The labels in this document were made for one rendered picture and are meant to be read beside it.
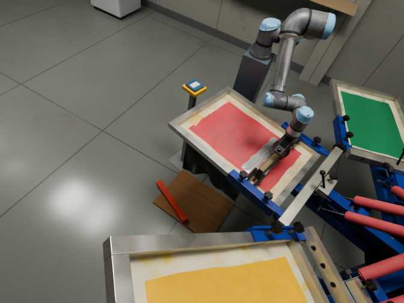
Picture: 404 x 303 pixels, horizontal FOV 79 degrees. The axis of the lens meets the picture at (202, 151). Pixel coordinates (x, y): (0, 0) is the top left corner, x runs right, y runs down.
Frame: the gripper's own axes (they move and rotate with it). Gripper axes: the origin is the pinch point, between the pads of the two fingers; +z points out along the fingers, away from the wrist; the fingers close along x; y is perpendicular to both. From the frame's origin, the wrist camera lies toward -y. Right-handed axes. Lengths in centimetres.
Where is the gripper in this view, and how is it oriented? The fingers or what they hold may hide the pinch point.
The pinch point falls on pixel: (276, 156)
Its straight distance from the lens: 149.6
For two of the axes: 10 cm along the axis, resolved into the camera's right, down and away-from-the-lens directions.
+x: -7.2, -6.1, 3.3
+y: 6.8, -5.2, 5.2
